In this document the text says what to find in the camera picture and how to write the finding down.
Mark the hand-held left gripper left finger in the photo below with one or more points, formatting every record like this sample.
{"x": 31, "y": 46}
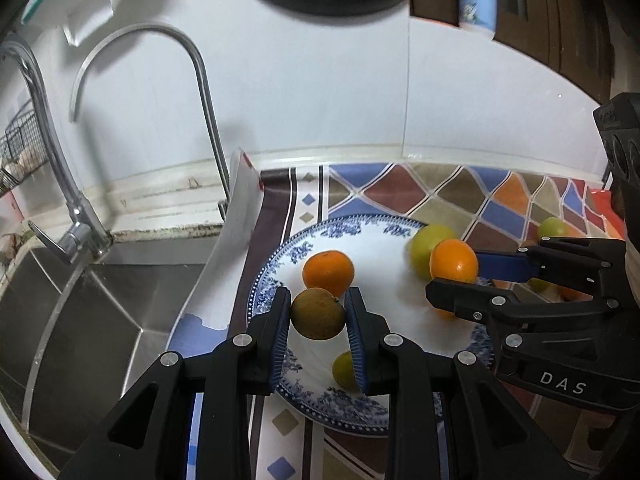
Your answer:
{"x": 280, "y": 340}

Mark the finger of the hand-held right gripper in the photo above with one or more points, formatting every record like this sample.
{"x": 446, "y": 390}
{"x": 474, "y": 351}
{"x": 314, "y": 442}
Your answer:
{"x": 505, "y": 265}
{"x": 460, "y": 300}

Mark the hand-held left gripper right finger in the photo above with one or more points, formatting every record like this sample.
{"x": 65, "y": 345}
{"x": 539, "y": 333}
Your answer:
{"x": 356, "y": 340}

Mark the medium orange tangerine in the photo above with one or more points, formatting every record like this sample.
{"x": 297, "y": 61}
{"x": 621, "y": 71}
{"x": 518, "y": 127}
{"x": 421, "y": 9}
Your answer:
{"x": 454, "y": 261}

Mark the small olive-brown fruit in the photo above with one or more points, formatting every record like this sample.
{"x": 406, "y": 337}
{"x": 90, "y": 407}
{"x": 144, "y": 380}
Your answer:
{"x": 318, "y": 313}

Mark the yellow-green apple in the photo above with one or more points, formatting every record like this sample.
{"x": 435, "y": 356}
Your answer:
{"x": 424, "y": 250}

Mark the blue-rimmed white plate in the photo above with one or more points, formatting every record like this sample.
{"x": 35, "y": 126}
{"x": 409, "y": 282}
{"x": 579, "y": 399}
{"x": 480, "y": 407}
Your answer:
{"x": 385, "y": 285}

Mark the large orange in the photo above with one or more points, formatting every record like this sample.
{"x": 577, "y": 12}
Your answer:
{"x": 328, "y": 271}

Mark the large green apple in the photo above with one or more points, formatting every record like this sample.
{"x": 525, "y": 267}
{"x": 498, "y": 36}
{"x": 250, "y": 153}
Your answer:
{"x": 552, "y": 227}

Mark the red mat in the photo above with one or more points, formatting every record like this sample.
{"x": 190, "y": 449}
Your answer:
{"x": 602, "y": 210}

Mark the colourful diamond-pattern mat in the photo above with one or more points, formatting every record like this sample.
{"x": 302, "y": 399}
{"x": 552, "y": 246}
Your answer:
{"x": 400, "y": 190}

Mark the stainless steel sink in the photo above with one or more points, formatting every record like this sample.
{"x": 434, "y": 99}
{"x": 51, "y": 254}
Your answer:
{"x": 100, "y": 335}

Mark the slim gooseneck faucet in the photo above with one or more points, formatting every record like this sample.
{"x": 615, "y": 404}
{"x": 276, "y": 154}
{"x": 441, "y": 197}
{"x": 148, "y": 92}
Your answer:
{"x": 200, "y": 75}

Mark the chrome kitchen faucet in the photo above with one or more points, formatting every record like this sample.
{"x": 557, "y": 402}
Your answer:
{"x": 55, "y": 160}

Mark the green and white tissue pack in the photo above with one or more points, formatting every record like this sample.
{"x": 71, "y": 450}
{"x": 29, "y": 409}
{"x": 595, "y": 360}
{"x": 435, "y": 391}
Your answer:
{"x": 90, "y": 5}

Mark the dark wooden window frame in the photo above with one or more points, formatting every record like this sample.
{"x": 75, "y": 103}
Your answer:
{"x": 550, "y": 25}

